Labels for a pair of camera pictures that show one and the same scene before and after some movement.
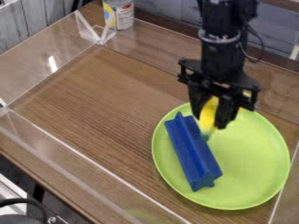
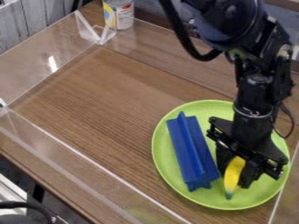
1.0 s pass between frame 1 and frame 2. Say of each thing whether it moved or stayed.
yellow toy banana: moved
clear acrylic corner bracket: stayed
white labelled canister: stayed
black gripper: moved
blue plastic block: stayed
